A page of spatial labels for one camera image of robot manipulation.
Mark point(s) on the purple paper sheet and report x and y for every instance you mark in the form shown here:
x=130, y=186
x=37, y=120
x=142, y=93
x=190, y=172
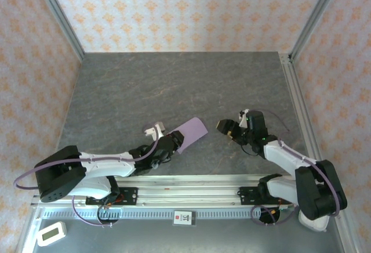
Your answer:
x=194, y=131

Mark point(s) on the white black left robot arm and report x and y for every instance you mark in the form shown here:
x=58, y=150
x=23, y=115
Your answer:
x=107, y=166

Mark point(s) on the white label card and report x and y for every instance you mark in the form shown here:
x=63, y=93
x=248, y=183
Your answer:
x=184, y=217

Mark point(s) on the white digital timer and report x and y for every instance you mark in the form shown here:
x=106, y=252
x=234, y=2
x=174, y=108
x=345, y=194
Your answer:
x=50, y=234

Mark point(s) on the aluminium mounting rail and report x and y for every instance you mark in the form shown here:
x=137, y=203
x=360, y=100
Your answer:
x=188, y=190

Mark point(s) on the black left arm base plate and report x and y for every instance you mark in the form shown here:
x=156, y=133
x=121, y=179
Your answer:
x=130, y=196

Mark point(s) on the aluminium side rail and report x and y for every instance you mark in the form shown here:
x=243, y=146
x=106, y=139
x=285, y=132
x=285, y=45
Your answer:
x=292, y=91

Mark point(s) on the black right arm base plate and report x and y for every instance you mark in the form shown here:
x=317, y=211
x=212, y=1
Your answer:
x=246, y=196

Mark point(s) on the aluminium frame post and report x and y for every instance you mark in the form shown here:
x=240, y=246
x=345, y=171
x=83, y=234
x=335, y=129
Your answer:
x=58, y=12
x=316, y=12

